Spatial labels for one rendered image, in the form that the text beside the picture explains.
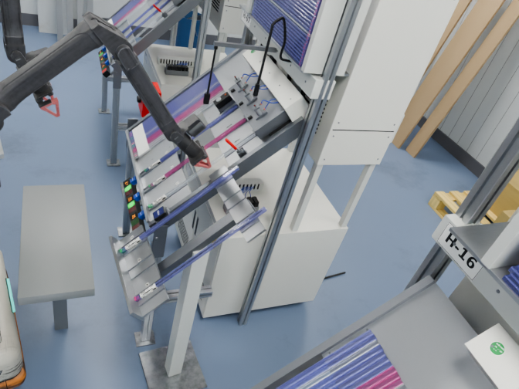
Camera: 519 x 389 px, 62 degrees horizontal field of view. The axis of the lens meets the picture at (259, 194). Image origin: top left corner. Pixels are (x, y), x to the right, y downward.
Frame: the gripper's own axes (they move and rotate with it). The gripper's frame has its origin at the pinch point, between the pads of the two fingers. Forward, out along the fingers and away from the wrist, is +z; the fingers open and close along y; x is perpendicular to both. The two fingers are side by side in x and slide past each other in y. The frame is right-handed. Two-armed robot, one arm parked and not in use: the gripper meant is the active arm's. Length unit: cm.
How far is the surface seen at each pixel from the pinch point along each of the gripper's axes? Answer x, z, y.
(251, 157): -16.0, 1.3, -10.1
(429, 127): -143, 240, 141
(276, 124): -30.8, -0.8, -6.0
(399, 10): -85, -12, -10
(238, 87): -26.6, -4.6, 23.0
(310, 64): -51, -17, -11
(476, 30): -216, 187, 158
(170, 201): 20.2, 0.0, -3.6
